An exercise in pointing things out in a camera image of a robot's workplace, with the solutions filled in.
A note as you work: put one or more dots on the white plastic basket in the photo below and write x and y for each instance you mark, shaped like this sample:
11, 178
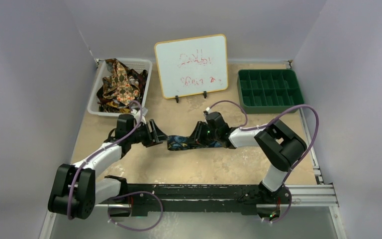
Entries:
135, 63

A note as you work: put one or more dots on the aluminium frame rail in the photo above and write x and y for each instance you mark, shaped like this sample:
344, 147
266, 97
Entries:
314, 195

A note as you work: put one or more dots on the orange patterned necktie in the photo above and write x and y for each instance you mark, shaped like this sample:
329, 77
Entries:
121, 86

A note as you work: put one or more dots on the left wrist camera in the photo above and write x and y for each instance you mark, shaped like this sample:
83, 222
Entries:
141, 113

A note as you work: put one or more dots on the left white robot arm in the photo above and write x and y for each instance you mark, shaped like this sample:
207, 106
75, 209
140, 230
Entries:
75, 191

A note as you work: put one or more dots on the blue floral necktie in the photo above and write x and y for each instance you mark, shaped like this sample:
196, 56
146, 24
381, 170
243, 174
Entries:
182, 143

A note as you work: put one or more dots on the green compartment tray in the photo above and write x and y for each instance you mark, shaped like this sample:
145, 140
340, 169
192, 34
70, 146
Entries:
268, 91

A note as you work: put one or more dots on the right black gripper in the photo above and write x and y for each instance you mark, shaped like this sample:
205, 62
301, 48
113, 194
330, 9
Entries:
200, 132

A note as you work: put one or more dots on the small whiteboard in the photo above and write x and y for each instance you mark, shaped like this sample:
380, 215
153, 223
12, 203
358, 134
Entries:
192, 66

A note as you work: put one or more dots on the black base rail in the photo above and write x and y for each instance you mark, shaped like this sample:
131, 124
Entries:
247, 200

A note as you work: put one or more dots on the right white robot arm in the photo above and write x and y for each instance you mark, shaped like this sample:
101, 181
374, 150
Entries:
281, 145

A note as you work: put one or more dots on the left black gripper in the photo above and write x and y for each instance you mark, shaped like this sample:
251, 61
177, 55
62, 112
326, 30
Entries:
156, 136

